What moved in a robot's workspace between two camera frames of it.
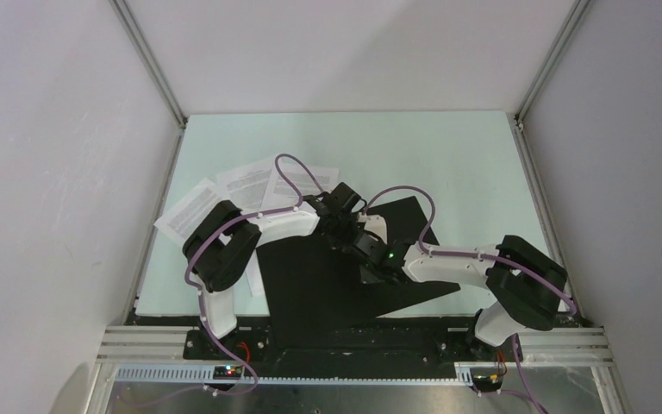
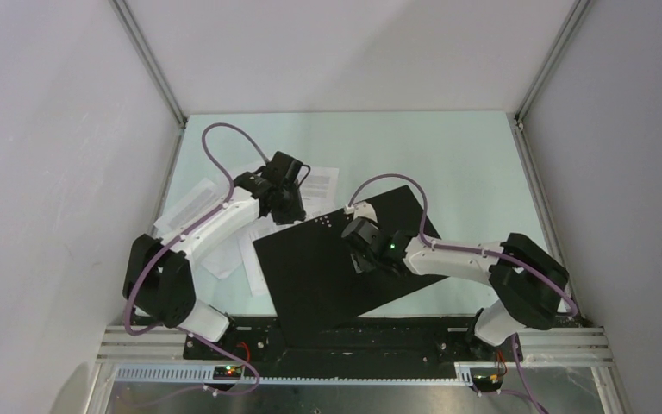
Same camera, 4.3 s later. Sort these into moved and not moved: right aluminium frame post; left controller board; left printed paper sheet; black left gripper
Moved: black left gripper
Not moved: right aluminium frame post; left controller board; left printed paper sheet
